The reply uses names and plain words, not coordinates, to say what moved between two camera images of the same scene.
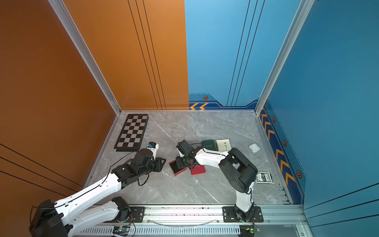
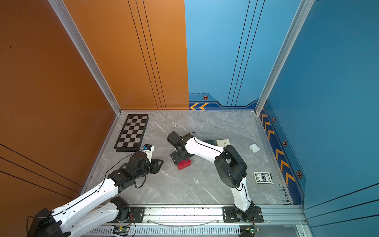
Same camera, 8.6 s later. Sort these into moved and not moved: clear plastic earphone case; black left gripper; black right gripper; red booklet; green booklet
Moved: red booklet; black right gripper
Not moved: black left gripper; clear plastic earphone case; green booklet
